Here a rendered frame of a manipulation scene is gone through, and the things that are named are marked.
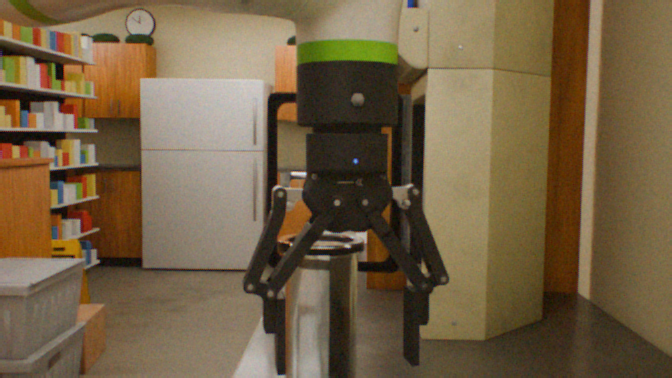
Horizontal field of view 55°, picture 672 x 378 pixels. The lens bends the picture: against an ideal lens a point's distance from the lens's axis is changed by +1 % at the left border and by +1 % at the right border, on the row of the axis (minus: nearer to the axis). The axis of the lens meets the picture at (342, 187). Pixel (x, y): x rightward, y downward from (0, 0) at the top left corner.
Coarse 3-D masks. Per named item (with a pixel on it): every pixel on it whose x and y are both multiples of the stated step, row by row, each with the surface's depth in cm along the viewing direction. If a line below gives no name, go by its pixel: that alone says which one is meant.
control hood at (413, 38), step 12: (408, 12) 109; (420, 12) 109; (408, 24) 109; (420, 24) 109; (408, 36) 109; (420, 36) 109; (408, 48) 109; (420, 48) 109; (408, 60) 109; (420, 60) 109; (408, 72) 119; (420, 72) 116
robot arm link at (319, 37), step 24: (312, 0) 51; (336, 0) 52; (360, 0) 53; (384, 0) 54; (312, 24) 54; (336, 24) 54; (360, 24) 54; (384, 24) 55; (312, 48) 55; (336, 48) 54; (360, 48) 54; (384, 48) 55
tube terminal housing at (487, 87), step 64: (448, 0) 108; (512, 0) 112; (448, 64) 109; (512, 64) 113; (448, 128) 110; (512, 128) 115; (448, 192) 111; (512, 192) 116; (448, 256) 112; (512, 256) 118; (448, 320) 113; (512, 320) 119
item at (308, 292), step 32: (320, 256) 75; (352, 256) 78; (288, 288) 78; (320, 288) 76; (352, 288) 78; (288, 320) 78; (320, 320) 76; (352, 320) 79; (288, 352) 79; (320, 352) 77; (352, 352) 79
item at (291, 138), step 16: (288, 112) 144; (288, 128) 145; (304, 128) 144; (384, 128) 141; (288, 144) 145; (304, 144) 144; (288, 160) 145; (304, 160) 145; (304, 176) 145; (304, 208) 145; (288, 224) 146; (304, 224) 146; (400, 224) 143; (368, 240) 144; (368, 256) 144; (384, 256) 144; (384, 272) 144
